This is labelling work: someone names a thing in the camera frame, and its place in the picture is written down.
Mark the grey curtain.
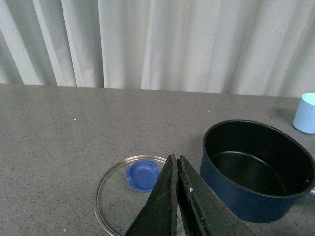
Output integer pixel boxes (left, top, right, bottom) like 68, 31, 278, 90
0, 0, 315, 97

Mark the light blue cup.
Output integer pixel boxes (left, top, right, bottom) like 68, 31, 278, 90
293, 93, 315, 134

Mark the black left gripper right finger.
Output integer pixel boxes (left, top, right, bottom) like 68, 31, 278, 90
177, 156, 254, 236

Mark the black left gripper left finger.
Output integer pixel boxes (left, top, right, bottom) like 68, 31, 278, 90
125, 154, 178, 236

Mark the glass lid blue knob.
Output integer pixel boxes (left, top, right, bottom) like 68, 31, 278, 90
94, 155, 183, 236

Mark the dark blue saucepan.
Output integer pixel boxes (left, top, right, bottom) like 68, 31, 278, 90
200, 120, 315, 223

